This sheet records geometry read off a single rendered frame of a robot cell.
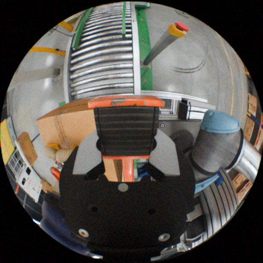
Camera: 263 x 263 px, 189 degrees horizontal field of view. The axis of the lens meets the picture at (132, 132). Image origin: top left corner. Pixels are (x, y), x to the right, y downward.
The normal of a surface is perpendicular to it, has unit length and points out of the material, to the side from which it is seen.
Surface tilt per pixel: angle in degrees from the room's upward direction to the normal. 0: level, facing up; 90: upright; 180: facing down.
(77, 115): 0
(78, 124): 0
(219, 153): 50
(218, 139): 57
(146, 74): 0
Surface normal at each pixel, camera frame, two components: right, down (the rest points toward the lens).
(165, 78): 0.04, 0.49
